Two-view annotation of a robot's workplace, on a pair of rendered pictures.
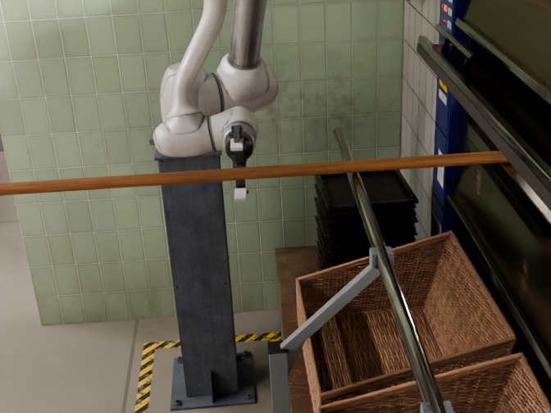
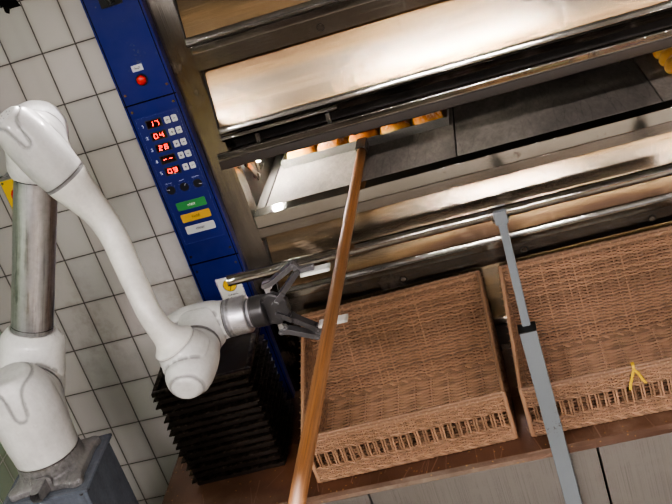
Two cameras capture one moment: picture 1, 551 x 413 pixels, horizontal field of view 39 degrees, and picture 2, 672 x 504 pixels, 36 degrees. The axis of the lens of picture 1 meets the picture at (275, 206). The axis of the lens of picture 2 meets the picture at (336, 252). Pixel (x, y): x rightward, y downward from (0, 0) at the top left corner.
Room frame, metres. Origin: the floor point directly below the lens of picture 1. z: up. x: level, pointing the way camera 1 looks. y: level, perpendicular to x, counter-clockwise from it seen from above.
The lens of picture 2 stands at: (1.23, 2.15, 2.19)
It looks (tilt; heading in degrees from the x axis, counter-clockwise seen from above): 23 degrees down; 284
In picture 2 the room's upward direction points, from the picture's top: 19 degrees counter-clockwise
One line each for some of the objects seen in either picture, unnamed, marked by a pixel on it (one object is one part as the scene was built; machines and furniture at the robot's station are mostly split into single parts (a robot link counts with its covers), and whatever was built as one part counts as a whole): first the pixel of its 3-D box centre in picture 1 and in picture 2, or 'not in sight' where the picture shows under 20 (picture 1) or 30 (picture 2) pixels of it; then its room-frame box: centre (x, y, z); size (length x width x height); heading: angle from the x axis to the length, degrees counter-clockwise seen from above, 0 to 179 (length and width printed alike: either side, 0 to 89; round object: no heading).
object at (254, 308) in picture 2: (239, 150); (269, 308); (1.93, 0.09, 1.19); 0.09 x 0.07 x 0.08; 1
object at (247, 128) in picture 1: (239, 140); (240, 315); (2.00, 0.09, 1.19); 0.09 x 0.06 x 0.09; 91
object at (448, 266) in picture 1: (392, 327); (401, 372); (1.76, -0.30, 0.72); 0.56 x 0.49 x 0.28; 3
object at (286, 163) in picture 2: not in sight; (366, 124); (1.78, -1.09, 1.20); 0.55 x 0.36 x 0.03; 1
